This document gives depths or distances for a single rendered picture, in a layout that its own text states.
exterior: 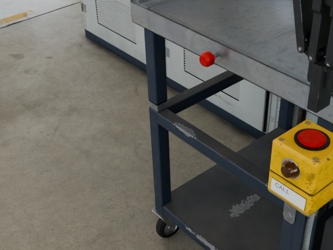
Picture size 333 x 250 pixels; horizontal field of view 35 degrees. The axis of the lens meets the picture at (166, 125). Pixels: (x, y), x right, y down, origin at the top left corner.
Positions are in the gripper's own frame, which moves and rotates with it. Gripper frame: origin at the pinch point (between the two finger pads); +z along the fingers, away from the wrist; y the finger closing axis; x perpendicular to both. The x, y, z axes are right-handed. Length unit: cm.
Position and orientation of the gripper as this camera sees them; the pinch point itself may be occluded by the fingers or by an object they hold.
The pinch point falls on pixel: (321, 85)
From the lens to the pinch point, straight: 73.0
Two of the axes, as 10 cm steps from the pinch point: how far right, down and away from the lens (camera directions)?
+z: 0.4, 8.1, 5.8
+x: -7.7, 4.0, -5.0
